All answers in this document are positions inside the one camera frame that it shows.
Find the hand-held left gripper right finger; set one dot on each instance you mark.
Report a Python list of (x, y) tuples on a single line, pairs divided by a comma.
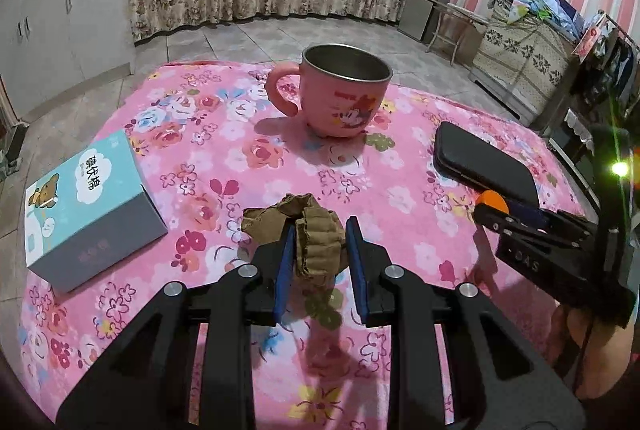
[(357, 270)]

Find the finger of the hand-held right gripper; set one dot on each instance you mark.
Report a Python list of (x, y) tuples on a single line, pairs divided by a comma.
[(527, 212), (492, 219)]

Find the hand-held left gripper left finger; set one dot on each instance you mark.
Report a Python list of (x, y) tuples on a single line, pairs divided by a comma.
[(285, 270)]

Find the brown corrugated cardboard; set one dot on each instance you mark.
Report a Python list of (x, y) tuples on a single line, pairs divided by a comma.
[(320, 250)]

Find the person's right hand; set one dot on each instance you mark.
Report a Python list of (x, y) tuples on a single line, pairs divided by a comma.
[(607, 360)]

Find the phone case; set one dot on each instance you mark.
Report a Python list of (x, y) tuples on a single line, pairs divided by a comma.
[(480, 155)]

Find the lace-covered table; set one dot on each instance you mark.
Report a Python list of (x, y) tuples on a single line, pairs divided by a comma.
[(575, 130)]

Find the pink floral blanket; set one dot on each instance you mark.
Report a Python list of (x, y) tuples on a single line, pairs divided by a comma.
[(225, 150)]

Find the cabinet under patterned cloth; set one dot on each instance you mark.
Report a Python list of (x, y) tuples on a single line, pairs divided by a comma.
[(525, 55)]

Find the pink cartoon cup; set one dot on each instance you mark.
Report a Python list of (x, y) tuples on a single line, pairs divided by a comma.
[(340, 105)]

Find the metal clothes rack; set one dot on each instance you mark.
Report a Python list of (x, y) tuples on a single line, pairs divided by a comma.
[(615, 55)]

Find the teal and grey box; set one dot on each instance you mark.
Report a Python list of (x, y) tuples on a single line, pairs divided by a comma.
[(90, 220)]

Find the metal chair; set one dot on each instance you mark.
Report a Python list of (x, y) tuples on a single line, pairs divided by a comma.
[(450, 18)]

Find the pile of clothes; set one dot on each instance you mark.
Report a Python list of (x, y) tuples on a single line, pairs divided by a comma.
[(540, 0)]

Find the white cabinet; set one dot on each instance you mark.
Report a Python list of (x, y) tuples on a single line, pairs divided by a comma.
[(75, 20)]

